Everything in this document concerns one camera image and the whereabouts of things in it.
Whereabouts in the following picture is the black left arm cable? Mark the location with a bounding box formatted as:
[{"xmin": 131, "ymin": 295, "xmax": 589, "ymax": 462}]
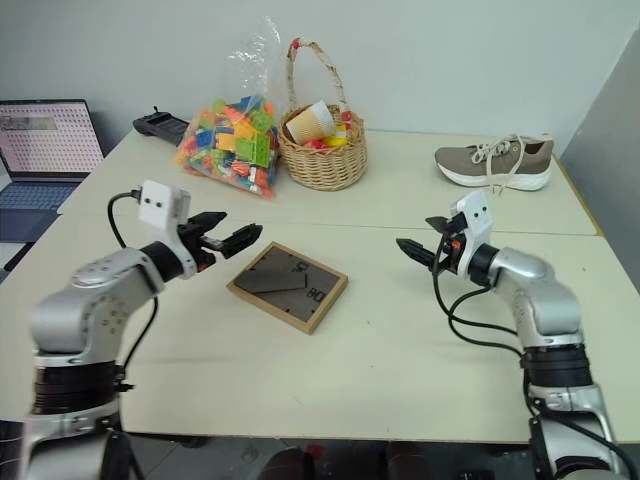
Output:
[{"xmin": 100, "ymin": 189, "xmax": 161, "ymax": 451}]

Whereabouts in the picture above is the corrugated paper cup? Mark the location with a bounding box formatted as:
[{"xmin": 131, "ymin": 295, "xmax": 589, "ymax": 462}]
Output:
[{"xmin": 285, "ymin": 99, "xmax": 337, "ymax": 146}]

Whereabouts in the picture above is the clear bag of toy bricks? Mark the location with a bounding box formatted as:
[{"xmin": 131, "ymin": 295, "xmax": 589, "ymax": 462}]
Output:
[{"xmin": 173, "ymin": 15, "xmax": 284, "ymax": 202}]

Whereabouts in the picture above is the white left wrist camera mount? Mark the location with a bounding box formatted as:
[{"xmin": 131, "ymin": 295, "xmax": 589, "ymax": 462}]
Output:
[{"xmin": 137, "ymin": 180, "xmax": 196, "ymax": 280}]

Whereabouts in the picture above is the open laptop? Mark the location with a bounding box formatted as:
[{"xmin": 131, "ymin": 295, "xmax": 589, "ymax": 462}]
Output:
[{"xmin": 0, "ymin": 98, "xmax": 106, "ymax": 274}]

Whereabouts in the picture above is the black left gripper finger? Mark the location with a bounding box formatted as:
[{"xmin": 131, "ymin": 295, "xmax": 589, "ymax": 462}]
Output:
[
  {"xmin": 188, "ymin": 211, "xmax": 229, "ymax": 235},
  {"xmin": 201, "ymin": 223, "xmax": 264, "ymax": 260}
]

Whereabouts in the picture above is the wicker basket with handle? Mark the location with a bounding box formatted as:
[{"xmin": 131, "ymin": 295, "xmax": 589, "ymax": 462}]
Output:
[{"xmin": 277, "ymin": 37, "xmax": 370, "ymax": 192}]

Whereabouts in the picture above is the black handheld controller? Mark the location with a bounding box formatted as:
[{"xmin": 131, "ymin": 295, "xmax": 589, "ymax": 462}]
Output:
[{"xmin": 132, "ymin": 105, "xmax": 194, "ymax": 147}]

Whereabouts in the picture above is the taupe sneaker with white sole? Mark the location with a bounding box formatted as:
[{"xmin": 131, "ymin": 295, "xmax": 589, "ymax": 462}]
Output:
[{"xmin": 433, "ymin": 131, "xmax": 555, "ymax": 198}]

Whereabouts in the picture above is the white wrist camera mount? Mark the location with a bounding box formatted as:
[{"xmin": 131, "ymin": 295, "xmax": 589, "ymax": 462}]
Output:
[
  {"xmin": 137, "ymin": 180, "xmax": 196, "ymax": 280},
  {"xmin": 448, "ymin": 189, "xmax": 493, "ymax": 279}
]

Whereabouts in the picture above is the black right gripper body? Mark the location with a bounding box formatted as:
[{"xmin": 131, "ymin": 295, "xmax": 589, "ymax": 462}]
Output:
[{"xmin": 435, "ymin": 214, "xmax": 467, "ymax": 275}]

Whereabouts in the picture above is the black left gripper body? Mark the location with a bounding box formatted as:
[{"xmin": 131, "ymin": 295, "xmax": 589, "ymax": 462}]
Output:
[{"xmin": 178, "ymin": 222, "xmax": 225, "ymax": 273}]

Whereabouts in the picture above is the grey partition panel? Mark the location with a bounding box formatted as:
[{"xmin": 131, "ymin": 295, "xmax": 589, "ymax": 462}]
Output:
[{"xmin": 559, "ymin": 27, "xmax": 640, "ymax": 281}]

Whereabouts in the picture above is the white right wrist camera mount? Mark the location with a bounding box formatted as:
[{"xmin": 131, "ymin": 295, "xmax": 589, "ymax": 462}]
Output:
[{"xmin": 448, "ymin": 189, "xmax": 493, "ymax": 279}]

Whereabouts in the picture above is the square wooden framed clock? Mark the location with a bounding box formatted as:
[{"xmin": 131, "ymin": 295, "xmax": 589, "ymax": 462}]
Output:
[{"xmin": 226, "ymin": 241, "xmax": 350, "ymax": 336}]

